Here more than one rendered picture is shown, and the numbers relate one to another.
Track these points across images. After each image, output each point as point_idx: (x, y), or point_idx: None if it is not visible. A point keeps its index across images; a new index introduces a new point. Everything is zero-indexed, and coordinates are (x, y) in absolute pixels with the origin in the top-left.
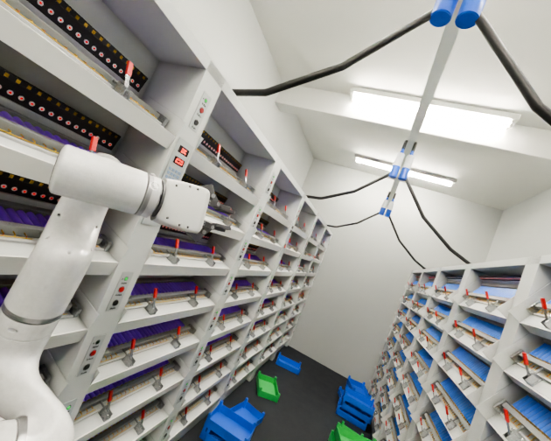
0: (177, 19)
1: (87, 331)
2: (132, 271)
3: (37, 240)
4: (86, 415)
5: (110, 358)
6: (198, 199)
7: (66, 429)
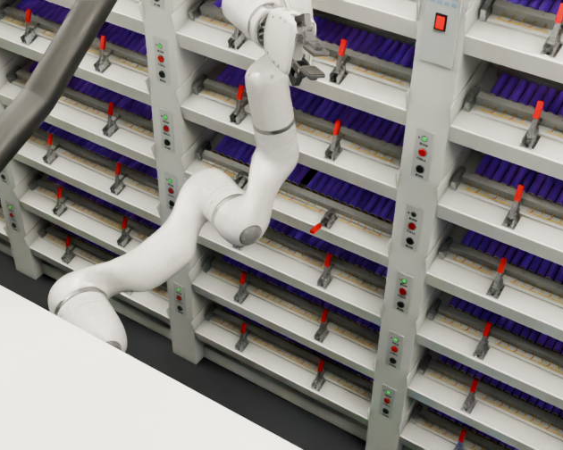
0: None
1: (396, 190)
2: (432, 131)
3: (347, 64)
4: (466, 332)
5: (483, 270)
6: (283, 33)
7: (241, 215)
